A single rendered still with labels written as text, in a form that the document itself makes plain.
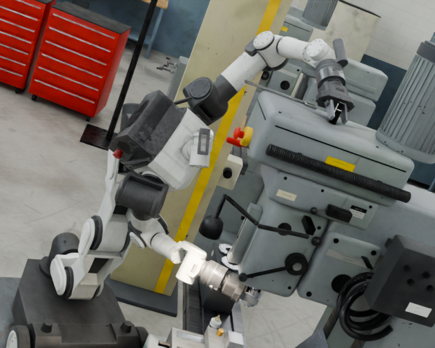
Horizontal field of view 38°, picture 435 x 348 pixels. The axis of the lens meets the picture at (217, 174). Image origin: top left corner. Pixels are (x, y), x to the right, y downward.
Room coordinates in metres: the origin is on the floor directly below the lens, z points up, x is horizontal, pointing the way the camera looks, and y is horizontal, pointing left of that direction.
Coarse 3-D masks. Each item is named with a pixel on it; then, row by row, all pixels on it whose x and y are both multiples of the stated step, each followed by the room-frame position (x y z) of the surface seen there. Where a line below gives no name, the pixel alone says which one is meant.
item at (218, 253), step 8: (216, 248) 2.33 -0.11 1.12; (224, 248) 2.34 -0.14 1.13; (208, 256) 2.36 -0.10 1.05; (216, 256) 2.27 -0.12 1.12; (224, 256) 2.29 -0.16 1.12; (224, 264) 2.21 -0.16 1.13; (232, 264) 2.25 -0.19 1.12; (200, 288) 2.29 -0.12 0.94; (208, 288) 2.19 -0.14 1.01; (208, 296) 2.17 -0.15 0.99; (216, 296) 2.18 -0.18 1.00; (224, 296) 2.18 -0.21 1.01; (208, 304) 2.17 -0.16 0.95; (216, 304) 2.18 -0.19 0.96; (224, 304) 2.19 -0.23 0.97; (232, 304) 2.20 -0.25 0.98; (224, 312) 2.19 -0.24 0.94
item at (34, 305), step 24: (72, 240) 2.56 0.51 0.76; (48, 264) 2.52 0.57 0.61; (24, 288) 2.34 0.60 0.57; (48, 288) 2.41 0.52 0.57; (24, 312) 2.19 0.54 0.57; (48, 312) 2.25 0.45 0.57; (72, 312) 2.32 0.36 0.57; (96, 312) 2.38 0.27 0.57; (120, 312) 2.45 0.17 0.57; (48, 336) 2.06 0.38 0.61; (72, 336) 2.14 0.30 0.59; (96, 336) 2.19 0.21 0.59; (120, 336) 2.23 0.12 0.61
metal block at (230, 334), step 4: (228, 332) 1.86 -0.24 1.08; (232, 332) 1.86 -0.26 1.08; (228, 336) 1.84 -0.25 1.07; (232, 336) 1.84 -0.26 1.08; (236, 336) 1.85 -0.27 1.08; (240, 336) 1.86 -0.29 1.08; (224, 340) 1.85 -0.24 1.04; (228, 340) 1.82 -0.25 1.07; (232, 340) 1.82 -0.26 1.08; (236, 340) 1.83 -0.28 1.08; (240, 340) 1.84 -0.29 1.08; (224, 344) 1.84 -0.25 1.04; (228, 344) 1.81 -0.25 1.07; (232, 344) 1.81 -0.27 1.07; (236, 344) 1.81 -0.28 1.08; (240, 344) 1.82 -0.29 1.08
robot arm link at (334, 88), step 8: (320, 72) 1.97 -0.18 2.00; (328, 72) 1.95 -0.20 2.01; (336, 72) 1.95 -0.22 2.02; (320, 80) 1.95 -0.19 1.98; (328, 80) 1.94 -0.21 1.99; (336, 80) 1.95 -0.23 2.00; (344, 80) 1.96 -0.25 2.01; (320, 88) 1.93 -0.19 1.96; (328, 88) 1.90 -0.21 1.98; (336, 88) 1.92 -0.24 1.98; (344, 88) 1.94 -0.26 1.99; (320, 96) 1.88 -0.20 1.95; (328, 96) 1.88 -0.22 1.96; (336, 96) 1.89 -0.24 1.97; (344, 96) 1.91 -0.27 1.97; (320, 104) 1.90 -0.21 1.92; (336, 104) 1.92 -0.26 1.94; (352, 104) 1.92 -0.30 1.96
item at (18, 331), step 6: (12, 330) 2.07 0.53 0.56; (18, 330) 2.04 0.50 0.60; (24, 330) 2.05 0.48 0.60; (12, 336) 2.09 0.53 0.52; (18, 336) 2.01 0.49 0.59; (24, 336) 2.02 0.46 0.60; (6, 342) 2.10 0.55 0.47; (12, 342) 2.07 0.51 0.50; (18, 342) 1.99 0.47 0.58; (24, 342) 2.00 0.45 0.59
